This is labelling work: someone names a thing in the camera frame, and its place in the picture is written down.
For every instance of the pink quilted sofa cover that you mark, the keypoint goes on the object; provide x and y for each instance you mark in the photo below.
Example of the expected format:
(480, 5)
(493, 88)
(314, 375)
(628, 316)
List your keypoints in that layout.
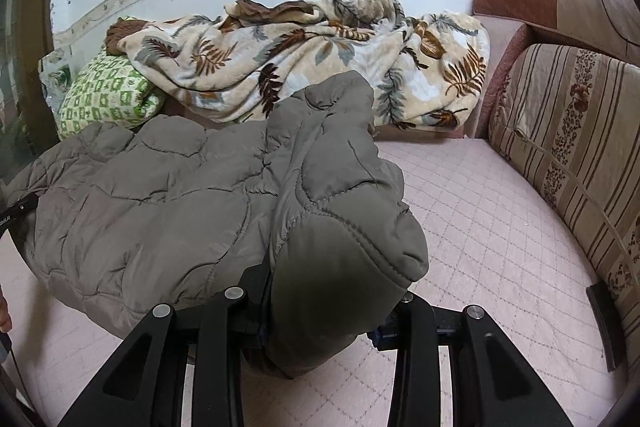
(475, 232)

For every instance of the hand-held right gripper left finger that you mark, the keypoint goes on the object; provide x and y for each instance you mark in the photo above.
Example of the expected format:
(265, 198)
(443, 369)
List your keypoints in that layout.
(235, 322)

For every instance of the green patterned pillow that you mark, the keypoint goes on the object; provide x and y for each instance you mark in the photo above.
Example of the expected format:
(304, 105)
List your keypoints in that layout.
(105, 97)

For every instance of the person's left hand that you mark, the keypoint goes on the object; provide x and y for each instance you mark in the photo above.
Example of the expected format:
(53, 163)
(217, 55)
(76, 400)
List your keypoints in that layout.
(4, 312)

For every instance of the glass door wooden cabinet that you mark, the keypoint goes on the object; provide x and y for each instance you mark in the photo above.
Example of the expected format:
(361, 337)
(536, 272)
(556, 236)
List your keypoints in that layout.
(30, 82)

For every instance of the clear plastic bag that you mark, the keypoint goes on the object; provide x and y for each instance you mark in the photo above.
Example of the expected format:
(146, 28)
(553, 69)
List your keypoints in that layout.
(55, 72)

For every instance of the leaf print fleece blanket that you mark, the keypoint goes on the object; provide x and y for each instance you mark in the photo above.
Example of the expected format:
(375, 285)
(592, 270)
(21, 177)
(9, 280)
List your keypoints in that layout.
(300, 57)

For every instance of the black tablet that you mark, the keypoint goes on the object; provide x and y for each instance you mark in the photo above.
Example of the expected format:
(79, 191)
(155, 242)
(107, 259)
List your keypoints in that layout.
(605, 327)

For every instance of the olive padded jacket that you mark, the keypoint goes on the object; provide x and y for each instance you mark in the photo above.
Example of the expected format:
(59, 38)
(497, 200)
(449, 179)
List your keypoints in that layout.
(175, 207)

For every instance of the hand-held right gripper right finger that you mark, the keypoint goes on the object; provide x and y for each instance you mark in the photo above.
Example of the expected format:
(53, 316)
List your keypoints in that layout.
(415, 332)

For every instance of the striped floral beige cushion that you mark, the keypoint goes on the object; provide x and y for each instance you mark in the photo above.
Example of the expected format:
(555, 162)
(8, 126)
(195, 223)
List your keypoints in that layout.
(575, 132)

